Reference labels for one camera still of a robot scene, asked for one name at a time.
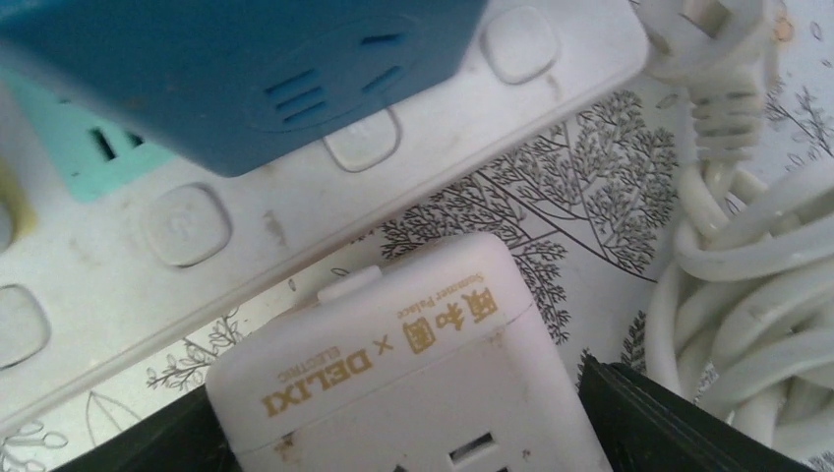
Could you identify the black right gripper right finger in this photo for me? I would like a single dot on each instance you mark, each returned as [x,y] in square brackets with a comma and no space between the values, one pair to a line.
[642,426]

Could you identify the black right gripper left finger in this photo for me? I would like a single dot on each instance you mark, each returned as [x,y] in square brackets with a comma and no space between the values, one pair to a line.
[183,436]

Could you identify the white multicolour power strip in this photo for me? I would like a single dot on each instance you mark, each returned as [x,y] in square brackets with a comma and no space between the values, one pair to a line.
[113,246]

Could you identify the white cube adapter with cord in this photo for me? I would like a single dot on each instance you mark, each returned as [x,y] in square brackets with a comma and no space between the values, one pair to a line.
[438,362]

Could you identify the blue cube socket adapter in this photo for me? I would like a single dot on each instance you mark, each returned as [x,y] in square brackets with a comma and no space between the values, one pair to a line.
[233,85]

